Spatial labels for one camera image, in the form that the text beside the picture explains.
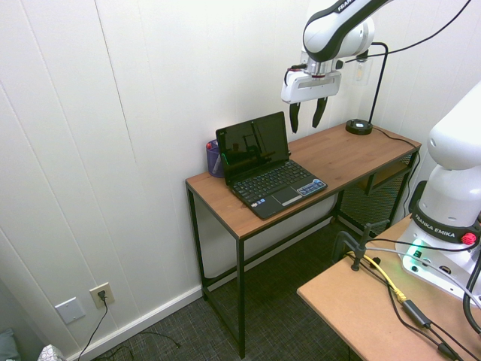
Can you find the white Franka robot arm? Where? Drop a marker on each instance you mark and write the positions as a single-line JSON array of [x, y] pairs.
[[451, 135]]

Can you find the white patterned tissue box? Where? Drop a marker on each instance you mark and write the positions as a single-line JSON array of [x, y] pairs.
[[52, 353]]

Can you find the purple mesh pen cup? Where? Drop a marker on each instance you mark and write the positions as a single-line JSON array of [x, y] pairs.
[[212, 159]]

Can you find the beige wall power outlet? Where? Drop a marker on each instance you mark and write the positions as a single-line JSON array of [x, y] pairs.
[[101, 295]]

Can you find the black desk lamp glass shade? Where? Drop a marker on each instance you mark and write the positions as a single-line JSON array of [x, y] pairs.
[[359, 127]]

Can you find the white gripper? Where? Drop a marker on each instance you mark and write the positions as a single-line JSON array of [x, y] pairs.
[[312, 87]]

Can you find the black small laptop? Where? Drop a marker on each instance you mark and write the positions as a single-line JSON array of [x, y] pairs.
[[259, 173]]

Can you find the wooden desk black metal frame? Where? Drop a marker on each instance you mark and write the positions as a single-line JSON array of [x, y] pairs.
[[338, 154]]

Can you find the black metal clamp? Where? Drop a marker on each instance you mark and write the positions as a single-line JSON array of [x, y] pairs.
[[357, 246]]

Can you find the light wooden robot table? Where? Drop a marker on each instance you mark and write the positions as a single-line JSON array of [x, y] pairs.
[[357, 312]]

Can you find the gray blue cushion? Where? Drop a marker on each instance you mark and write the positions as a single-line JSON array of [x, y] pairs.
[[7, 346]]

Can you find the white blank wall plate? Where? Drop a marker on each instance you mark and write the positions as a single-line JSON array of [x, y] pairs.
[[70, 310]]

